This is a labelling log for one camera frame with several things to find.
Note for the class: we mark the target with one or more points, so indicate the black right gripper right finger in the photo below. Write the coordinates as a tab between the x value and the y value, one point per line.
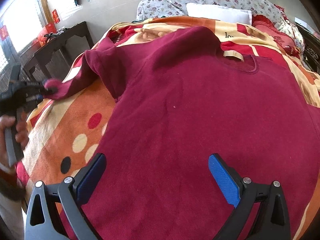
272	218

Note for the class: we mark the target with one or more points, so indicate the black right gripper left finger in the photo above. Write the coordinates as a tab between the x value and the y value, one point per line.
43	219

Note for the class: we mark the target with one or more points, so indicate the maroon fleece sweater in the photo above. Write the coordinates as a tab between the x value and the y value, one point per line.
179	100

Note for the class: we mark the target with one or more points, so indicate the person's left hand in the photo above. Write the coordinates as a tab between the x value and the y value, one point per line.
21	138

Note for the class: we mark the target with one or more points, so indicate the dark wooden side table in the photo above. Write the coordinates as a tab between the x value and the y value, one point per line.
43	55

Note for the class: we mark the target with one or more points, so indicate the dark carved wooden headboard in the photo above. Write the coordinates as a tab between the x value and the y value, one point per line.
311	48

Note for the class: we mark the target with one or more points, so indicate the red embroidered pillow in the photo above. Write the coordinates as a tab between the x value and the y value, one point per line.
288	37

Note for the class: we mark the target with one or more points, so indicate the white pillow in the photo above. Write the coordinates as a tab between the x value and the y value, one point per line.
220	13

